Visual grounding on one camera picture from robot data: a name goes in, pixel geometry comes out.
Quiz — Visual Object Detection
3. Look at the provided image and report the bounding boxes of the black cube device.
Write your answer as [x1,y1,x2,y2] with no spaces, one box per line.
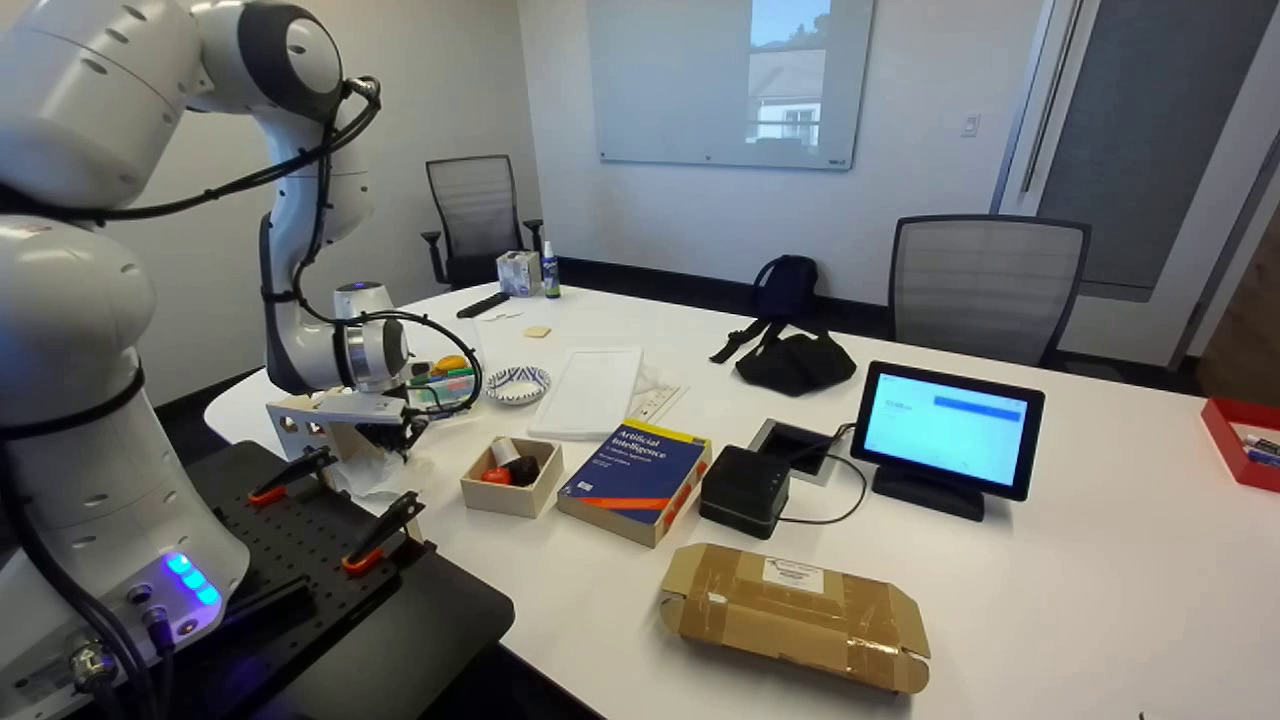
[696,445,792,544]

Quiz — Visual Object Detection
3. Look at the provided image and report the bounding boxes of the black orange clamp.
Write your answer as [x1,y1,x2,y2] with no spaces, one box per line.
[242,445,334,513]
[334,486,433,581]

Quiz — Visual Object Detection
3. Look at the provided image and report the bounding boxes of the table power outlet panel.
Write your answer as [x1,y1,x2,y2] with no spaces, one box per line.
[746,415,834,481]

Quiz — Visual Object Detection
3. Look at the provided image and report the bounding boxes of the grey mesh office chair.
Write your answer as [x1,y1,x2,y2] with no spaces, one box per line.
[884,211,1093,372]
[421,151,543,290]

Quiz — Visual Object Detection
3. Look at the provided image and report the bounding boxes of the grey glass door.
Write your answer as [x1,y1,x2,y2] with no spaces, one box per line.
[994,0,1280,372]

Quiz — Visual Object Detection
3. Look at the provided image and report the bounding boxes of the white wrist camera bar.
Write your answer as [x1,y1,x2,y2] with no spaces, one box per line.
[312,392,424,432]

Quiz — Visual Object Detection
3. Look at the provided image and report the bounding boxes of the black mounting board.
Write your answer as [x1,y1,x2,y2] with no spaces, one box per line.
[155,436,515,720]

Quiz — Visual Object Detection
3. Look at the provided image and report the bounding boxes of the clear container of coloured blocks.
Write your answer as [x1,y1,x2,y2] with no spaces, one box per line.
[408,349,486,420]

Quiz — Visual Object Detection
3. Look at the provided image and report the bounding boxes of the black tablet with blue screen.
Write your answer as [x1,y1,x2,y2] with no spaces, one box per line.
[847,354,1049,524]

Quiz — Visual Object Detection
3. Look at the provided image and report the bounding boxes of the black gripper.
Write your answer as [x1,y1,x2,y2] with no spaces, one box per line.
[380,376,445,464]

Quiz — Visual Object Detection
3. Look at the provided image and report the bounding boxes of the blue book with orange stripe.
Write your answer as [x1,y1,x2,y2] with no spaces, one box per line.
[550,415,717,551]

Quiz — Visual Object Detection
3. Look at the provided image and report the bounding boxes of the clear plastic bag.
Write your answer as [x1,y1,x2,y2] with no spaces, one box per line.
[314,439,433,506]

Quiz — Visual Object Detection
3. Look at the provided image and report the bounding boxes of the brown cardboard box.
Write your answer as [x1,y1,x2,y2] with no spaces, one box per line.
[650,539,936,694]

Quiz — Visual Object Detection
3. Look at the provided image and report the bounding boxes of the clear tissue box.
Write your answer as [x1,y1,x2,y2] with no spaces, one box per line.
[493,249,543,299]

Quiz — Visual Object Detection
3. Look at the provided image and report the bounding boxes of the red box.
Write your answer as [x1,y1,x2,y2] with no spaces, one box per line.
[1196,392,1280,496]

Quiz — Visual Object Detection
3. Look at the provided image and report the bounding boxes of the black power cable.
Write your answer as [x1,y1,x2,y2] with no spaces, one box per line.
[785,420,871,527]

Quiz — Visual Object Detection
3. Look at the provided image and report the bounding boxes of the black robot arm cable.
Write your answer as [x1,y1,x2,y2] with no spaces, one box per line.
[0,71,486,420]

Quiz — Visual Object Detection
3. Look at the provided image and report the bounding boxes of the small wooden tray box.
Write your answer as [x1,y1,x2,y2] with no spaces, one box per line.
[455,432,567,520]

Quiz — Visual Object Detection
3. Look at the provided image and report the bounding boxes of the glass whiteboard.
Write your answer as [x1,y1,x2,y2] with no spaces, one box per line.
[589,0,878,175]

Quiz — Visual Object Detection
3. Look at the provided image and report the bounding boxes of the black bag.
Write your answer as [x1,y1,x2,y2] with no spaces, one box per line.
[709,250,858,401]

